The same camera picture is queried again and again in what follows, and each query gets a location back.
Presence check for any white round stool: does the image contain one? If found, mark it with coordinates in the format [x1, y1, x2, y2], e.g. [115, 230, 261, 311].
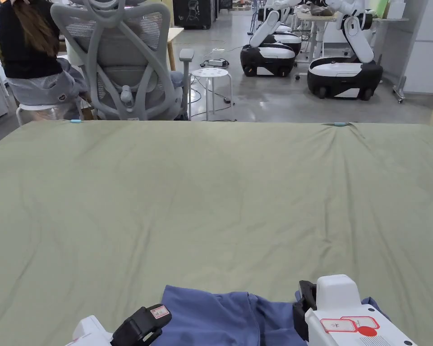
[16, 102, 84, 127]
[189, 67, 236, 122]

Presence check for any white and black wheeled robot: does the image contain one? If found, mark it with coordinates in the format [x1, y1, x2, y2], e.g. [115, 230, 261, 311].
[306, 0, 384, 100]
[240, 0, 297, 78]
[258, 7, 304, 55]

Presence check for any black cabinet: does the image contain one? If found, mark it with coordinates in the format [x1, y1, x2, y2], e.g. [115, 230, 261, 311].
[173, 0, 218, 29]

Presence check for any power strip with cable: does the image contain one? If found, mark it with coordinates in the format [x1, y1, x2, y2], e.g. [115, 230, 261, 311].
[200, 48, 230, 68]

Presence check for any bed with pale green sheet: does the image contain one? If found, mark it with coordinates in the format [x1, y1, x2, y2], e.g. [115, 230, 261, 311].
[0, 120, 433, 346]

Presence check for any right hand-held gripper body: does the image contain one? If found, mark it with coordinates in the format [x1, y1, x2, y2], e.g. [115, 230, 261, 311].
[292, 274, 416, 346]

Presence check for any wooden table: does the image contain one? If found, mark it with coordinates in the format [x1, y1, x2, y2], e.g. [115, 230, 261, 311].
[167, 27, 185, 72]

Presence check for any grey mesh office chair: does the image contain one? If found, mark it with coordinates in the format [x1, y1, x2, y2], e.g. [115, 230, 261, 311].
[50, 0, 195, 122]

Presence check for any white-legged desk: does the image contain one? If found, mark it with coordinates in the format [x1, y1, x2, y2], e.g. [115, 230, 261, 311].
[295, 10, 344, 81]

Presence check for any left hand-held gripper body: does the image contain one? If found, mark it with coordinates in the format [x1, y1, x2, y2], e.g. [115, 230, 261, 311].
[65, 304, 172, 346]

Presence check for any blue garment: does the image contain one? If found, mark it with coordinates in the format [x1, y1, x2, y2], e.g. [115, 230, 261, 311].
[158, 284, 392, 346]

